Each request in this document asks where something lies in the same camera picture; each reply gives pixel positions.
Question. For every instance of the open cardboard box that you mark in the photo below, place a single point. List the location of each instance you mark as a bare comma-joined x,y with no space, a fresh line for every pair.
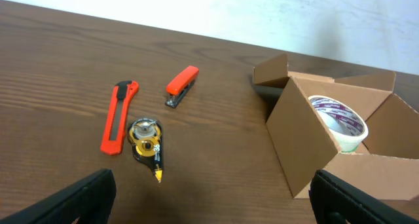
385,165

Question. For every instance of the green tape roll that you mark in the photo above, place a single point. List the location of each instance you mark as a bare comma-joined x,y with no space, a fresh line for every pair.
350,149

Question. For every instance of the red mini stapler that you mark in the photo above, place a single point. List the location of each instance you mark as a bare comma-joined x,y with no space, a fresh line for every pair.
180,85

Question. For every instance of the red utility knife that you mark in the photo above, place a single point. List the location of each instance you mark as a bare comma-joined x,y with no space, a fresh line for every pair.
115,126

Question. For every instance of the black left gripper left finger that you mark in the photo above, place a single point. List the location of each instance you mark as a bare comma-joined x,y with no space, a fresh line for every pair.
89,200

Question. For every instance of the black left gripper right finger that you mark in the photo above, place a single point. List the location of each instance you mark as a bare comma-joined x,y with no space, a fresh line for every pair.
335,201

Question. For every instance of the black yellow correction tape dispenser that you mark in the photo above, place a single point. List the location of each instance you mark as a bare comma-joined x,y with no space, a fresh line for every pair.
146,138

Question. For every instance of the white tape roll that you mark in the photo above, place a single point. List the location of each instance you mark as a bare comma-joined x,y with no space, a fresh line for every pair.
348,128

